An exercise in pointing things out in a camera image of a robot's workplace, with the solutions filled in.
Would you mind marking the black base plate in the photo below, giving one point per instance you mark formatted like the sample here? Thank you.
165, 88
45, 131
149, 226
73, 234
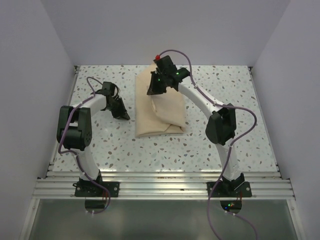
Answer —
225, 189
87, 189

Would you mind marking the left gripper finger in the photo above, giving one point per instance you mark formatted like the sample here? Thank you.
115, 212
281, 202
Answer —
120, 116
122, 108

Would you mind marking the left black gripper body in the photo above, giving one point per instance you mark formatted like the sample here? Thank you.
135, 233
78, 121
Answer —
116, 108

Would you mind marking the beige cloth mat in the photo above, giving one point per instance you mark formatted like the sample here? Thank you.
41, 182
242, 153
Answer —
157, 114

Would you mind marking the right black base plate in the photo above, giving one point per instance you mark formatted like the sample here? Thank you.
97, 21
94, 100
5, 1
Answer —
225, 189

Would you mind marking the aluminium frame rail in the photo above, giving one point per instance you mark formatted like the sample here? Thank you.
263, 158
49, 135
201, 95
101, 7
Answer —
164, 185

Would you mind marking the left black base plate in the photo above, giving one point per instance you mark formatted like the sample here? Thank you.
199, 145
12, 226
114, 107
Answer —
87, 189

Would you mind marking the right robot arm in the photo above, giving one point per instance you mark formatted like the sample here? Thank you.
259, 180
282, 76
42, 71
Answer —
221, 126

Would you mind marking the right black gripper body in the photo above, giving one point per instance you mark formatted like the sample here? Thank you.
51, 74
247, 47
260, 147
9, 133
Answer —
161, 77

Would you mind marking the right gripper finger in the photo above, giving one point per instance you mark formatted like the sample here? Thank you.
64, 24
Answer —
157, 91
153, 84

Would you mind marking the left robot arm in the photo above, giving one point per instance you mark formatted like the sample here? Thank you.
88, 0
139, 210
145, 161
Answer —
74, 130

